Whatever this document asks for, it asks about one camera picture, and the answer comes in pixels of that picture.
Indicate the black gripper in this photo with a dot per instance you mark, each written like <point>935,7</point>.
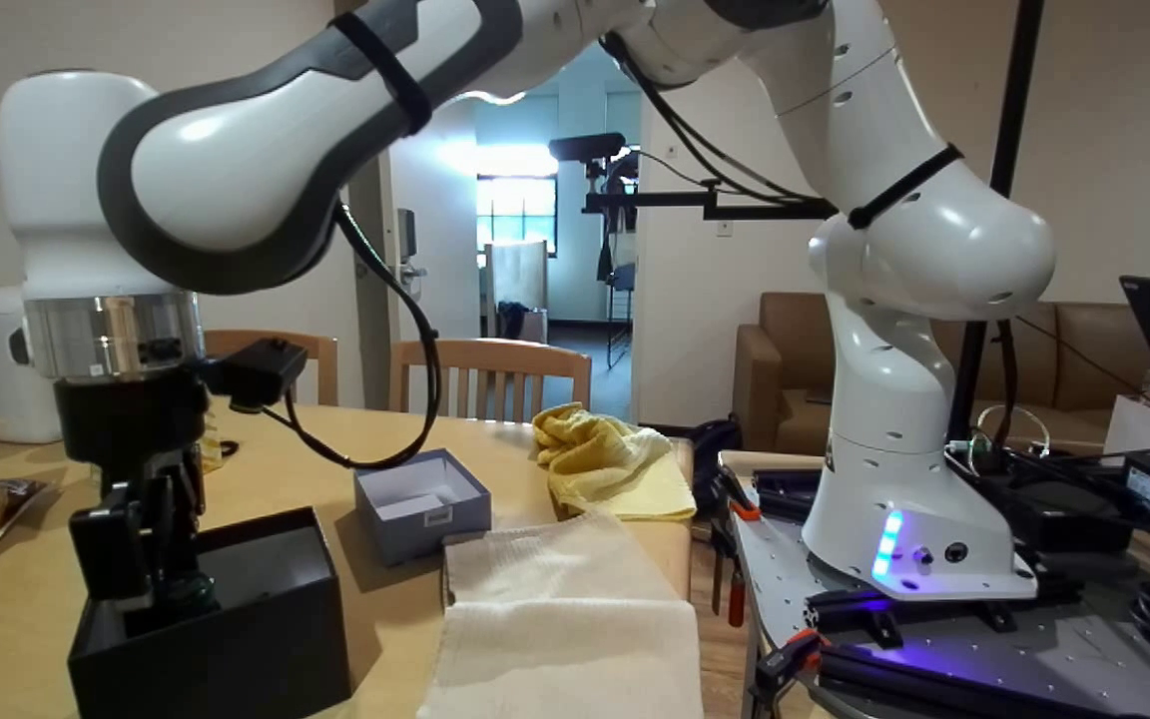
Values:
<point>139,436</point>

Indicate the black open box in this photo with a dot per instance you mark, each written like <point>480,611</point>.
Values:
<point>269,644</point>

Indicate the blue open box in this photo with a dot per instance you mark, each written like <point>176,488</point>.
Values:
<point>413,511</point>

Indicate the wooden chair far left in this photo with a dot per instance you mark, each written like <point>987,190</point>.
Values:
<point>490,379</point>

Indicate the beige folded cloth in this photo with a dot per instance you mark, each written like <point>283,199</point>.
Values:
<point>563,621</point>

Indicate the yellow crumpled cloth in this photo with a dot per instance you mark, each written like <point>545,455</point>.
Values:
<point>609,467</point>

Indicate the orange black clamp upper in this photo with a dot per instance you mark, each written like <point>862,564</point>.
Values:
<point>728,564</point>

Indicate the orange black clamp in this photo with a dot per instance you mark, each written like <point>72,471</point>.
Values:
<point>728,564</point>
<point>780,665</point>

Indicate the orange black clamp lower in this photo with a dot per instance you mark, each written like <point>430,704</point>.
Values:
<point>780,665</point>

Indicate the metal robot mounting plate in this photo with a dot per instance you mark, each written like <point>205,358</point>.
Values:
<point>1076,656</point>

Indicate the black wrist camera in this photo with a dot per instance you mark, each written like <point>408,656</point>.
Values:
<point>257,375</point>

